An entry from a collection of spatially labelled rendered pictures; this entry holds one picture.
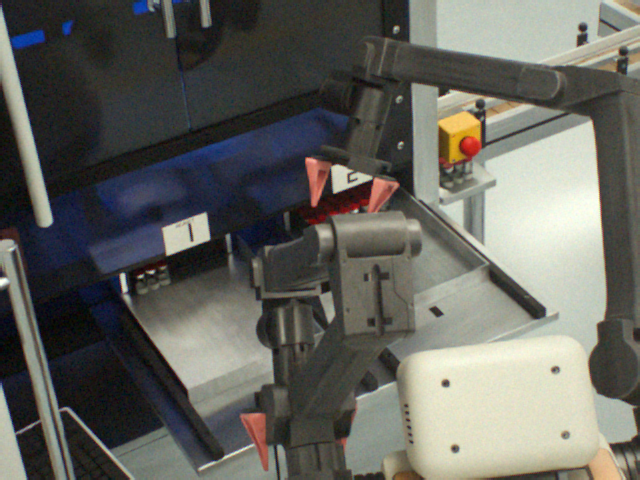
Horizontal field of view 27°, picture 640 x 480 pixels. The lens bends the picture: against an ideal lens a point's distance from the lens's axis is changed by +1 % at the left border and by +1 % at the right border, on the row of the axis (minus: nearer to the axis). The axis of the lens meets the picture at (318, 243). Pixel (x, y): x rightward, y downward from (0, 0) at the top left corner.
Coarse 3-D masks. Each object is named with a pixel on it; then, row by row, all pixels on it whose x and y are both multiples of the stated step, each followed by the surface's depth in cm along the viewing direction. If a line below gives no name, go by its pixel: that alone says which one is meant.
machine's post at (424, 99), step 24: (408, 0) 235; (432, 0) 238; (408, 24) 238; (432, 24) 240; (432, 96) 249; (432, 120) 252; (432, 144) 255; (408, 168) 258; (432, 168) 258; (432, 192) 262
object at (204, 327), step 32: (224, 256) 253; (256, 256) 247; (160, 288) 247; (192, 288) 246; (224, 288) 246; (160, 320) 239; (192, 320) 239; (224, 320) 238; (256, 320) 238; (160, 352) 228; (192, 352) 232; (224, 352) 231; (256, 352) 231; (192, 384) 225; (224, 384) 223
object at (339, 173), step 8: (336, 168) 246; (344, 168) 247; (336, 176) 247; (344, 176) 248; (352, 176) 249; (360, 176) 250; (368, 176) 251; (336, 184) 248; (344, 184) 249; (352, 184) 250
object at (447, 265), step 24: (408, 192) 261; (408, 216) 260; (432, 216) 254; (288, 240) 253; (432, 240) 253; (456, 240) 248; (432, 264) 247; (456, 264) 247; (480, 264) 243; (432, 288) 236; (456, 288) 240
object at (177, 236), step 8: (200, 216) 236; (176, 224) 234; (184, 224) 235; (192, 224) 236; (200, 224) 237; (168, 232) 234; (176, 232) 235; (184, 232) 236; (200, 232) 238; (208, 232) 239; (168, 240) 235; (176, 240) 236; (184, 240) 237; (200, 240) 239; (168, 248) 236; (176, 248) 237; (184, 248) 238
